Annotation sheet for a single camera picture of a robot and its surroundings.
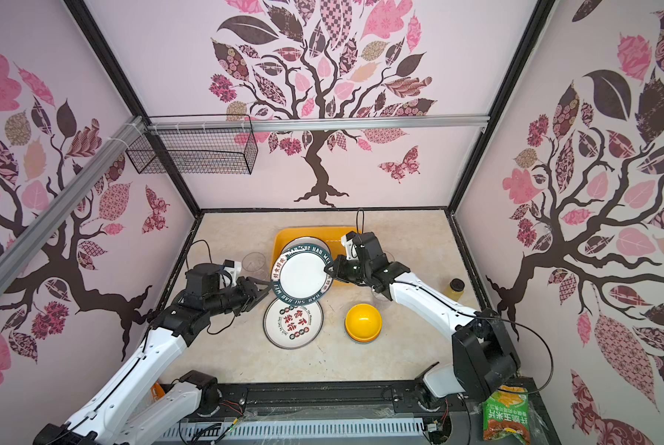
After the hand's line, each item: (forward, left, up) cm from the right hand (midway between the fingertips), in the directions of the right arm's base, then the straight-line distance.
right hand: (325, 265), depth 80 cm
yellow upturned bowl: (-12, -11, -16) cm, 23 cm away
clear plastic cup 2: (-16, -13, +11) cm, 23 cm away
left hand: (-9, +15, 0) cm, 17 cm away
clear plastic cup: (+13, +28, -17) cm, 35 cm away
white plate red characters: (-12, +12, -19) cm, 25 cm away
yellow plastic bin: (+27, -1, -19) cm, 33 cm away
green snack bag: (-36, -46, -14) cm, 60 cm away
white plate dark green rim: (-2, +8, -2) cm, 9 cm away
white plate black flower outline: (+22, +9, -16) cm, 28 cm away
